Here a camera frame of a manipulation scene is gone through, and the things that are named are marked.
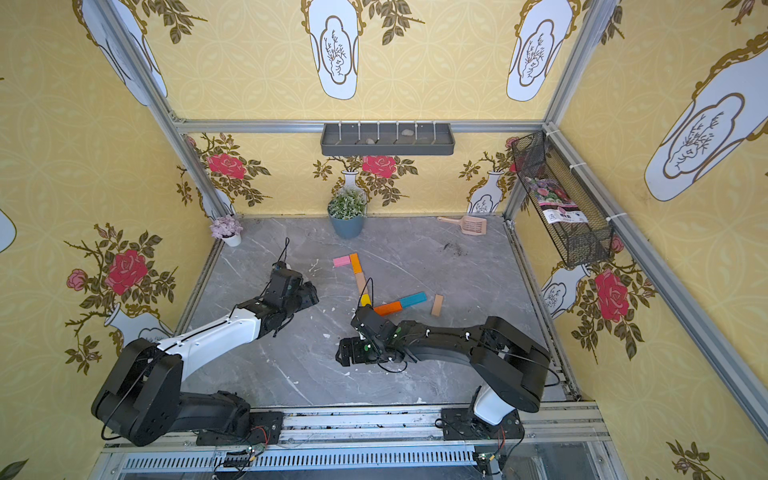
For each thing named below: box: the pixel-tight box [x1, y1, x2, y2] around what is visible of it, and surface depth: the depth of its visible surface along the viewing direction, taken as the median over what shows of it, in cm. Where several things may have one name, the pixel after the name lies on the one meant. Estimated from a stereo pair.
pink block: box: [333, 256, 350, 267], surface depth 109 cm
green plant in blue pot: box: [328, 187, 367, 239], surface depth 107 cm
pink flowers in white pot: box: [210, 215, 244, 247], surface depth 107 cm
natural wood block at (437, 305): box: [430, 294, 444, 317], surface depth 97 cm
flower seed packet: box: [524, 176, 589, 225], surface depth 78 cm
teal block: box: [399, 291, 428, 309], surface depth 99 cm
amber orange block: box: [349, 253, 363, 274], surface depth 109 cm
